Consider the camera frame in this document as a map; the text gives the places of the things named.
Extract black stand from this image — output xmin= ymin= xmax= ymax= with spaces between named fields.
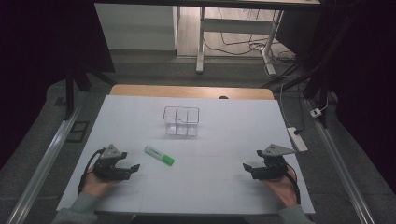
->
xmin=261 ymin=18 xmax=332 ymax=129
xmin=63 ymin=60 xmax=118 ymax=121

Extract white power strip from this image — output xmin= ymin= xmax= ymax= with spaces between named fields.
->
xmin=287 ymin=126 xmax=309 ymax=153

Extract person's left hand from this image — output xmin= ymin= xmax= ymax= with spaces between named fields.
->
xmin=81 ymin=169 xmax=118 ymax=199

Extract white table cover sheet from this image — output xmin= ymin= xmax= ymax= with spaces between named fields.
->
xmin=56 ymin=94 xmax=316 ymax=217

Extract clear plastic organizer box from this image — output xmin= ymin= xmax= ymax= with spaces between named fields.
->
xmin=163 ymin=105 xmax=201 ymax=138

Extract white cabinet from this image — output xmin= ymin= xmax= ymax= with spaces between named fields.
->
xmin=94 ymin=3 xmax=179 ymax=52

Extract right hand-held gripper black cable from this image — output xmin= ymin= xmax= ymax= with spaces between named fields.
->
xmin=284 ymin=164 xmax=302 ymax=205

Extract left hand-held gripper black cable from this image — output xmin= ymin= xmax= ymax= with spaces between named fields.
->
xmin=78 ymin=147 xmax=106 ymax=196

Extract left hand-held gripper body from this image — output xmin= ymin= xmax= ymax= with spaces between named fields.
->
xmin=92 ymin=143 xmax=132 ymax=182

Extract black rectangular floor frame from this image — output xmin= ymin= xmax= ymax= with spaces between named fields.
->
xmin=65 ymin=120 xmax=91 ymax=144

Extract wooden table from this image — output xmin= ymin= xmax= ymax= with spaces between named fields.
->
xmin=109 ymin=83 xmax=276 ymax=101

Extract hand-held gripper black cable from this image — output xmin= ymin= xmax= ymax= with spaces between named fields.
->
xmin=78 ymin=147 xmax=106 ymax=196
xmin=284 ymin=164 xmax=302 ymax=205

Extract person's right hand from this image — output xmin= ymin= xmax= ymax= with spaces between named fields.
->
xmin=262 ymin=169 xmax=298 ymax=208

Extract black floor cables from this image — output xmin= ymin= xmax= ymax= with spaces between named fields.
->
xmin=203 ymin=7 xmax=297 ymax=64

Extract white cable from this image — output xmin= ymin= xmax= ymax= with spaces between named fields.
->
xmin=263 ymin=60 xmax=297 ymax=129

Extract white desk frame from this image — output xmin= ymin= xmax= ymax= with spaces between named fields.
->
xmin=195 ymin=6 xmax=285 ymax=77

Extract aluminium rail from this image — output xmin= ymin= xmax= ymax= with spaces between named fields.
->
xmin=6 ymin=91 xmax=88 ymax=224
xmin=304 ymin=97 xmax=376 ymax=224

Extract green and white highlighter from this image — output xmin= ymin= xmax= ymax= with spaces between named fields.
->
xmin=144 ymin=145 xmax=176 ymax=167

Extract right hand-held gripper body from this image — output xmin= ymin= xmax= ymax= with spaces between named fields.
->
xmin=251 ymin=143 xmax=296 ymax=181

